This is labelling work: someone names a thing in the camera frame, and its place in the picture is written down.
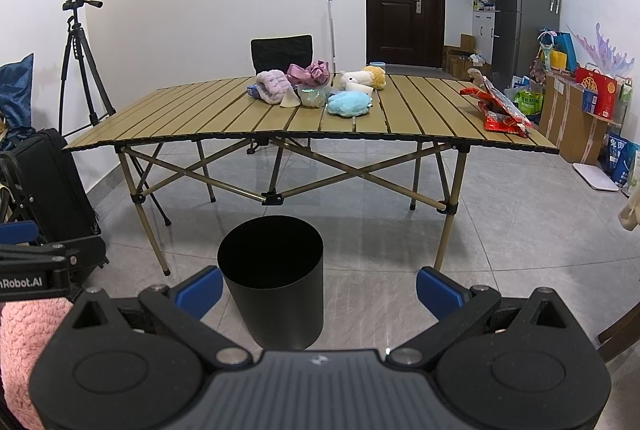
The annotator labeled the light blue plush toy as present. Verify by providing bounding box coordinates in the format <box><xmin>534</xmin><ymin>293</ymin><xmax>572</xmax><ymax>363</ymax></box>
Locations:
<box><xmin>326</xmin><ymin>91</ymin><xmax>372</xmax><ymax>118</ymax></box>

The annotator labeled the white wedge sponge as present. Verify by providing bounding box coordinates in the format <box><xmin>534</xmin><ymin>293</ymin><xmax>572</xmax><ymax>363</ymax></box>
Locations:
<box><xmin>280</xmin><ymin>89</ymin><xmax>300</xmax><ymax>108</ymax></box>

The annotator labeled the lilac fluffy towel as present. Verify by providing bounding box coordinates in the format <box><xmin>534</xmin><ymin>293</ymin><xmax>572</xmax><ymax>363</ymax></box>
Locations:
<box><xmin>255</xmin><ymin>69</ymin><xmax>292</xmax><ymax>105</ymax></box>

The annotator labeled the iridescent plastic bag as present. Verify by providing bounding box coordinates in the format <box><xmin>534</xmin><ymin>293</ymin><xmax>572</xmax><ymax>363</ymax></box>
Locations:
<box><xmin>296</xmin><ymin>84</ymin><xmax>332</xmax><ymax>108</ymax></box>

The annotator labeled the pink satin cloth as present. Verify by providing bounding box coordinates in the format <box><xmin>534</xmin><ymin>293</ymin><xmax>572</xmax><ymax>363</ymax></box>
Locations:
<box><xmin>286</xmin><ymin>60</ymin><xmax>330</xmax><ymax>88</ymax></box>

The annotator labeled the white round sponge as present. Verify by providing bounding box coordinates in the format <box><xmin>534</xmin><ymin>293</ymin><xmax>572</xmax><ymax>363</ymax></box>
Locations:
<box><xmin>345</xmin><ymin>81</ymin><xmax>373</xmax><ymax>96</ymax></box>

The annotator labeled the black round trash bin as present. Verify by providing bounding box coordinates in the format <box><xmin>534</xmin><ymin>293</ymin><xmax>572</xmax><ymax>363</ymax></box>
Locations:
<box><xmin>217</xmin><ymin>216</ymin><xmax>324</xmax><ymax>351</ymax></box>

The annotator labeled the pink fuzzy sleeve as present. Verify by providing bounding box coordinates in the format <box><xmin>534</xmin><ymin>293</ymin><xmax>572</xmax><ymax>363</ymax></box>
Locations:
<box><xmin>1</xmin><ymin>298</ymin><xmax>73</xmax><ymax>429</ymax></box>

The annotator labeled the black suitcase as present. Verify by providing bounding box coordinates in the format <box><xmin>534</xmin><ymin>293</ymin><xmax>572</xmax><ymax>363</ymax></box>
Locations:
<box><xmin>1</xmin><ymin>128</ymin><xmax>101</xmax><ymax>244</ymax></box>

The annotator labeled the tan folding slat table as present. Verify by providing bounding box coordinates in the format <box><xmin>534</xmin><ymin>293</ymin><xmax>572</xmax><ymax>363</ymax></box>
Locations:
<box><xmin>67</xmin><ymin>76</ymin><xmax>558</xmax><ymax>274</ymax></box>

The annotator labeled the red snack bag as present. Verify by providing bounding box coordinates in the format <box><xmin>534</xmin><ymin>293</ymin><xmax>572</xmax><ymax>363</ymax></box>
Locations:
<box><xmin>459</xmin><ymin>68</ymin><xmax>534</xmax><ymax>138</ymax></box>

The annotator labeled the blue cushion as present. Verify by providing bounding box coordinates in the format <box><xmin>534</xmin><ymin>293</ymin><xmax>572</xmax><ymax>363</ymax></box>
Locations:
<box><xmin>1</xmin><ymin>53</ymin><xmax>35</xmax><ymax>150</ymax></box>

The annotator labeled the cardboard box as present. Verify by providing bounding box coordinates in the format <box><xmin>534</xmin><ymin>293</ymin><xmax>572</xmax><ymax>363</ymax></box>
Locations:
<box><xmin>538</xmin><ymin>72</ymin><xmax>620</xmax><ymax>164</ymax></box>

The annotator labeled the green snack bag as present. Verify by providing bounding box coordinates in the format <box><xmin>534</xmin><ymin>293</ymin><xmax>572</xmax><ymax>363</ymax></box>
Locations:
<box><xmin>514</xmin><ymin>89</ymin><xmax>544</xmax><ymax>117</ymax></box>

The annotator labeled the white and yellow plush dog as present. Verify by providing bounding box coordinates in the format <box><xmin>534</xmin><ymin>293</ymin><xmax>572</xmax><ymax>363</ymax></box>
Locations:
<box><xmin>333</xmin><ymin>66</ymin><xmax>386</xmax><ymax>91</ymax></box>

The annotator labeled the black folding chair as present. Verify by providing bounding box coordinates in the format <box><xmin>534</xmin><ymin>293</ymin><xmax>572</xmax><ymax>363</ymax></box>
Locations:
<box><xmin>250</xmin><ymin>34</ymin><xmax>314</xmax><ymax>74</ymax></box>

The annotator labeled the red gift bag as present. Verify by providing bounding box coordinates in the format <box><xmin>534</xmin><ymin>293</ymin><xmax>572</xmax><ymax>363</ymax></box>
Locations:
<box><xmin>575</xmin><ymin>67</ymin><xmax>617</xmax><ymax>120</ymax></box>

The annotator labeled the white mop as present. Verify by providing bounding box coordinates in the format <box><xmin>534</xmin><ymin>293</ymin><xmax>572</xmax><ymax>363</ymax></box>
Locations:
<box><xmin>328</xmin><ymin>0</ymin><xmax>336</xmax><ymax>74</ymax></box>

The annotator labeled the grey refrigerator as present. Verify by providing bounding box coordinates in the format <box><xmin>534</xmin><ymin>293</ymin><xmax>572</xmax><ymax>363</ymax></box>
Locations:
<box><xmin>491</xmin><ymin>0</ymin><xmax>559</xmax><ymax>90</ymax></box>

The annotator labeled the black camera tripod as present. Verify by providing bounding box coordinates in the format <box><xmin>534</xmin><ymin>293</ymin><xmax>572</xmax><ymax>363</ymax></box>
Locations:
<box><xmin>58</xmin><ymin>0</ymin><xmax>116</xmax><ymax>138</ymax></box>

